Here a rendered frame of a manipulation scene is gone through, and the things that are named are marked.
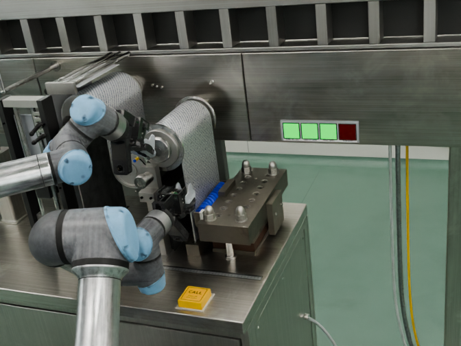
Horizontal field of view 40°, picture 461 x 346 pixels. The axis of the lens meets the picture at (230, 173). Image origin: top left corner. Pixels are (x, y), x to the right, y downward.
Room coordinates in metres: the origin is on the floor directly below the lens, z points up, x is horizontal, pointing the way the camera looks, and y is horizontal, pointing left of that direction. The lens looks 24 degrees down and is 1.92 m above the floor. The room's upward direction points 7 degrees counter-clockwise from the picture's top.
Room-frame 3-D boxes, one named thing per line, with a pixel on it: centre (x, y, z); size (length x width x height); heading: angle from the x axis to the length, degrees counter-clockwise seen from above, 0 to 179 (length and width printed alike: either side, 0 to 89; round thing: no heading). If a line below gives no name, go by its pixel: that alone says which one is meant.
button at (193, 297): (1.44, 0.14, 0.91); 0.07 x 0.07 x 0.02; 66
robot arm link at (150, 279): (1.45, 0.26, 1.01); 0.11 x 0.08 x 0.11; 82
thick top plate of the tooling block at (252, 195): (1.80, -0.04, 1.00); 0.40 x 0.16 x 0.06; 156
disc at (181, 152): (1.72, 0.19, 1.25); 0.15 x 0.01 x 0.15; 66
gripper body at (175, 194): (1.59, 0.18, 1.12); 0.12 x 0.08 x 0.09; 156
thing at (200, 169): (1.81, 0.09, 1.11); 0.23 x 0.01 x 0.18; 156
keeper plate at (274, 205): (1.77, -0.13, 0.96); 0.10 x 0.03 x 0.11; 156
